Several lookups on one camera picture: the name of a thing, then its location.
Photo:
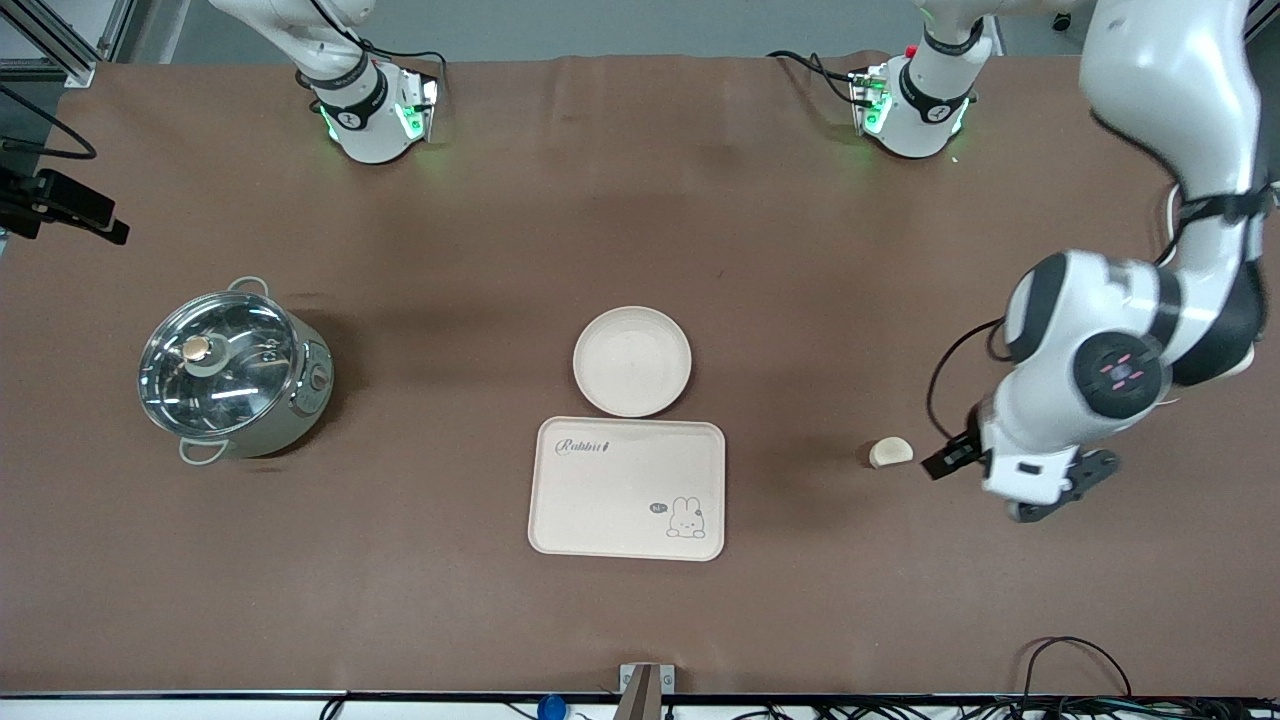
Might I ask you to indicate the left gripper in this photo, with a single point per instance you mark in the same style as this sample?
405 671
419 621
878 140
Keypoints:
962 450

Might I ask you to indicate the pale steamed bun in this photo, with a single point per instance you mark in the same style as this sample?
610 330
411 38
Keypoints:
890 453

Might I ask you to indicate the cream round plate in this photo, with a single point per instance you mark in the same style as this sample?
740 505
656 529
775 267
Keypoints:
632 362

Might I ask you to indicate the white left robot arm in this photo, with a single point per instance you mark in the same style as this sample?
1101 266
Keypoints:
1170 80

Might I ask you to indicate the glass pot lid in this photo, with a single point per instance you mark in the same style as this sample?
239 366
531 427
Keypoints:
240 370

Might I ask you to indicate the steel electric cooking pot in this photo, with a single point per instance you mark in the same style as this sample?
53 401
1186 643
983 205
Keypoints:
300 405

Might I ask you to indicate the cream two-slot toaster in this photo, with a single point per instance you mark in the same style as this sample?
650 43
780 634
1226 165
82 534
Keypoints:
1249 358

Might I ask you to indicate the cream rabbit print tray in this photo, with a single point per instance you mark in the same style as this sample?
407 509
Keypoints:
620 500

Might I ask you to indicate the blue round knob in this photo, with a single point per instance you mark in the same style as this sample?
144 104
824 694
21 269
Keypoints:
551 708

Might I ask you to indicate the brown table mat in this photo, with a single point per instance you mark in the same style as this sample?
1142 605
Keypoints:
400 600

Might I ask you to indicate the aluminium frame profile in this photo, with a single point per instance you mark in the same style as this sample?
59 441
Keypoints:
1262 20
50 35

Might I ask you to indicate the aluminium table edge bracket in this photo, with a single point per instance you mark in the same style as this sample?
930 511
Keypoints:
646 690

